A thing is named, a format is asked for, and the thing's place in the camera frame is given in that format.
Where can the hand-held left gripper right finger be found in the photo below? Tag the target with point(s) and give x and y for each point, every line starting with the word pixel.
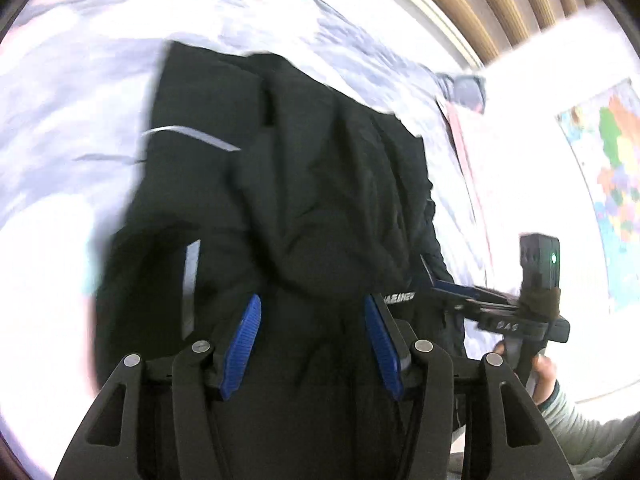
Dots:
pixel 382 345

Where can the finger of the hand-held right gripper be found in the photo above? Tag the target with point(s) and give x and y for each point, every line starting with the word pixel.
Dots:
pixel 460 291

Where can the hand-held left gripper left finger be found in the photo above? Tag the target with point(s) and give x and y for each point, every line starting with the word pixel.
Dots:
pixel 242 345

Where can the black hooded jacket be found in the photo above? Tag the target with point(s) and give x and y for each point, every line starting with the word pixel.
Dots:
pixel 300 185

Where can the person's right forearm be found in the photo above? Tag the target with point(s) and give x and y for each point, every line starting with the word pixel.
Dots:
pixel 585 430

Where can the person's right hand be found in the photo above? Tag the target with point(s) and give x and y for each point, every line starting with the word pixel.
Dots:
pixel 544 380

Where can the pink pillow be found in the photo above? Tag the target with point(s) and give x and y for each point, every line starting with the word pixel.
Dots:
pixel 470 160

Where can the striped window blind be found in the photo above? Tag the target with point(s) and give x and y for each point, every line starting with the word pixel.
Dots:
pixel 500 0

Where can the floral grey pink blanket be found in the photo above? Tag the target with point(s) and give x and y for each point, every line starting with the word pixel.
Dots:
pixel 75 85

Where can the wall map poster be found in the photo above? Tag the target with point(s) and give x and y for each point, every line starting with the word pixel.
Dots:
pixel 610 160

